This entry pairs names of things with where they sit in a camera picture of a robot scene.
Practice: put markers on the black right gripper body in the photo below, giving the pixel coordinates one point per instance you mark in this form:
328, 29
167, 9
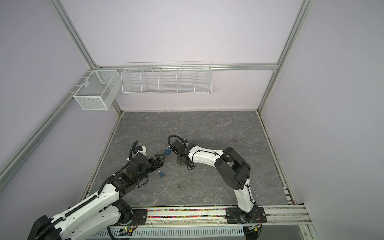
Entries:
179, 159

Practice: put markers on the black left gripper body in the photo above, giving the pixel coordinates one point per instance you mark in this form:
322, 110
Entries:
151, 165

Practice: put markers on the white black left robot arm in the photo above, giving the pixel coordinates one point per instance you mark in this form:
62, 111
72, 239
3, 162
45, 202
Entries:
105, 207

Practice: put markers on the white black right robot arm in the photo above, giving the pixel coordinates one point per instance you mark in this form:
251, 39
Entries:
235, 172

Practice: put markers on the white mesh box basket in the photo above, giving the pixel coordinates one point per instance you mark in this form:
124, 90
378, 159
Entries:
99, 90

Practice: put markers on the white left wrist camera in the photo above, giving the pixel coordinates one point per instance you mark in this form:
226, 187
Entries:
140, 150

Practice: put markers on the white wire long basket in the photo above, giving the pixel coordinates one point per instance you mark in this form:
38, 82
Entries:
167, 78

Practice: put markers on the white vented cable duct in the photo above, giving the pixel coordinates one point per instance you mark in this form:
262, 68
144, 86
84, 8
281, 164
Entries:
190, 233

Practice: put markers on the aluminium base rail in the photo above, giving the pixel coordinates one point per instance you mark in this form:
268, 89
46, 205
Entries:
207, 216

